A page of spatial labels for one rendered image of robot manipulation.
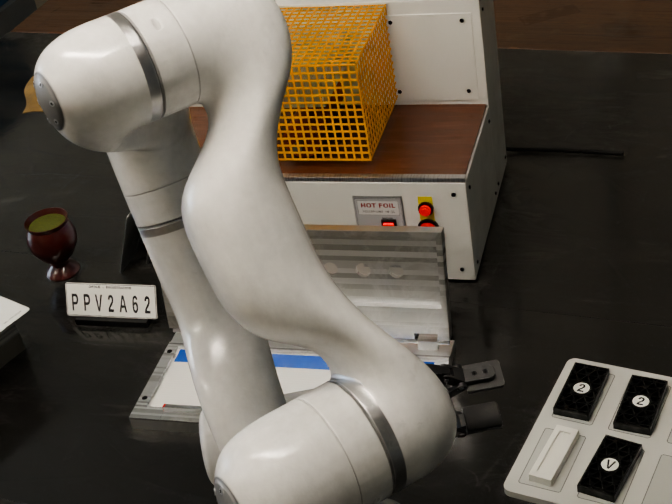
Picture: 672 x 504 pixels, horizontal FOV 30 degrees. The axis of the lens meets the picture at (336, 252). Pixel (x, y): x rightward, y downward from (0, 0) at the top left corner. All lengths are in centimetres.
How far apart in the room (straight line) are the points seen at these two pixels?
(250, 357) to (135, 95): 31
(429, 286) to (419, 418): 68
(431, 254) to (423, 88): 40
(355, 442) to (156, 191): 33
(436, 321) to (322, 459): 73
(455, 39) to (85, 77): 105
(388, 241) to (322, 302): 68
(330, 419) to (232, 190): 22
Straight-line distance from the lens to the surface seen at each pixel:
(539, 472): 164
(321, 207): 196
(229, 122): 111
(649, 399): 174
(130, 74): 107
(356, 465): 111
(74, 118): 108
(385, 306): 181
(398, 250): 178
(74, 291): 208
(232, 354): 125
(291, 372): 184
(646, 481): 165
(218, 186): 109
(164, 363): 192
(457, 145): 196
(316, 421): 111
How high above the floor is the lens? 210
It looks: 35 degrees down
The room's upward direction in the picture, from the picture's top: 10 degrees counter-clockwise
